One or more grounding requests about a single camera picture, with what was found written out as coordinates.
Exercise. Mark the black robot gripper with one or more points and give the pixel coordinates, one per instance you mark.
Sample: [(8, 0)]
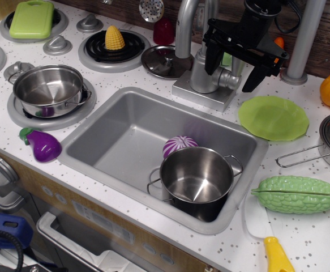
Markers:
[(249, 42)]

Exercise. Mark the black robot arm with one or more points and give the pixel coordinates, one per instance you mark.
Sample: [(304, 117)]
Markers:
[(263, 12)]

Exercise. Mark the silver faucet lever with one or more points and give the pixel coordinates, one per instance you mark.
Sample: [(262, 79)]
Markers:
[(224, 78)]

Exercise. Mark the grey vertical pole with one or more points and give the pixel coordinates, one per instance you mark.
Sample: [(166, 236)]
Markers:
[(295, 73)]

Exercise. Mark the small orange toy carrot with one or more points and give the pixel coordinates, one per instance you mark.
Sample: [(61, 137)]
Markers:
[(280, 42)]

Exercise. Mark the green plastic plate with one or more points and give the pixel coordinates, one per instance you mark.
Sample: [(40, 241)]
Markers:
[(273, 118)]

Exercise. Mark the steel pot lid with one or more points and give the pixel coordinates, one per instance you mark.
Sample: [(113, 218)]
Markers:
[(162, 62)]

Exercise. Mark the red toy pepper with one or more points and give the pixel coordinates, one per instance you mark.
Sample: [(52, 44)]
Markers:
[(163, 32)]

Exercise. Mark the silver slotted ladle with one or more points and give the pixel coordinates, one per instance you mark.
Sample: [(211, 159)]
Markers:
[(151, 10)]

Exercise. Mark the purple white toy onion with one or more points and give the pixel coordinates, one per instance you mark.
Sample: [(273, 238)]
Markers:
[(177, 144)]

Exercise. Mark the steel pot in sink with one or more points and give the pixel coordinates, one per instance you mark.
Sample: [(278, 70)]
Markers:
[(197, 180)]

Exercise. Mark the yellow toy corn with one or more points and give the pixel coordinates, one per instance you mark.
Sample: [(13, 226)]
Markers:
[(114, 39)]

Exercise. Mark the green toy bitter gourd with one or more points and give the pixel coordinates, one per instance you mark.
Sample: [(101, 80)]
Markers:
[(293, 194)]

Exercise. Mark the grey toy sink basin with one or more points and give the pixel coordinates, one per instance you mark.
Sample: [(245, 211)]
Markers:
[(123, 143)]

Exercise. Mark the black burner under corn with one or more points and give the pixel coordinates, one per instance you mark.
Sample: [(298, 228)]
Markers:
[(94, 55)]

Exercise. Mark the silver stove knob upper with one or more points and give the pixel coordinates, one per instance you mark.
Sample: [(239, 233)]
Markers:
[(89, 24)]

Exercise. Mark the silver stove knob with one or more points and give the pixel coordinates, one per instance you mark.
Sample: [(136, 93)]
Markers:
[(14, 71), (89, 24), (57, 46)]

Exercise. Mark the silver stove knob middle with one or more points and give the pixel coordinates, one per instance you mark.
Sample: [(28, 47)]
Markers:
[(57, 46)]

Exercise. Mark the grey burner under board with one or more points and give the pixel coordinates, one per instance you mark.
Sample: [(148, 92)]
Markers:
[(59, 24)]

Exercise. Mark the steel pot on burner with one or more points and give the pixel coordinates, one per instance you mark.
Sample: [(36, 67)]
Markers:
[(50, 91)]

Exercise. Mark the purple toy eggplant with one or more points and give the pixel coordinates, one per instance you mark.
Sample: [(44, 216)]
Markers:
[(45, 147)]

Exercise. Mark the green toy cutting board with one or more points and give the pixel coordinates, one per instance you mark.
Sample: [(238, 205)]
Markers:
[(32, 20)]

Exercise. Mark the silver stove knob lower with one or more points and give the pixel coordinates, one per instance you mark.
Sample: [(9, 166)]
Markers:
[(14, 71)]

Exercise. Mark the grey burner under pot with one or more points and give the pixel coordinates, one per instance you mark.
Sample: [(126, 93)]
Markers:
[(16, 113)]

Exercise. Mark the silver oven door handle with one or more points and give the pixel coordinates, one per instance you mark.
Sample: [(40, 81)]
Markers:
[(80, 248)]

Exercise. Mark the blue clamp with cable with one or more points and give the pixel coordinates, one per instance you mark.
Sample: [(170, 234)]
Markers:
[(15, 233)]

